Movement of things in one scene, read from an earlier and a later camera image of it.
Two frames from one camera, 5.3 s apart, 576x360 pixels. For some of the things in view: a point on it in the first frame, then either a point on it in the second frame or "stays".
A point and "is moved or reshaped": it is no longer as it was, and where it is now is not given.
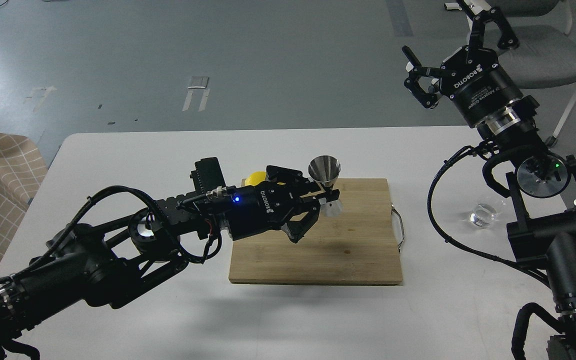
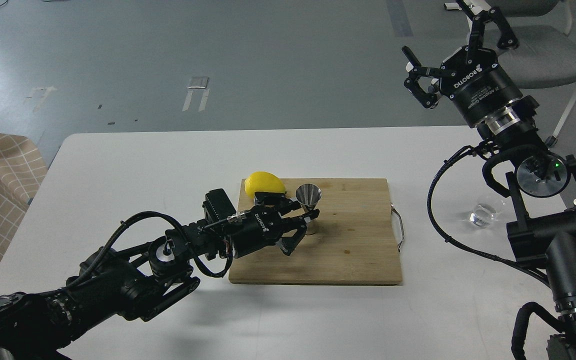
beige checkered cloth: x=5 y=169 stays
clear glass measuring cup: x=482 y=216 stays
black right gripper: x=474 y=78 stays
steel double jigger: x=325 y=169 is moved or reshaped
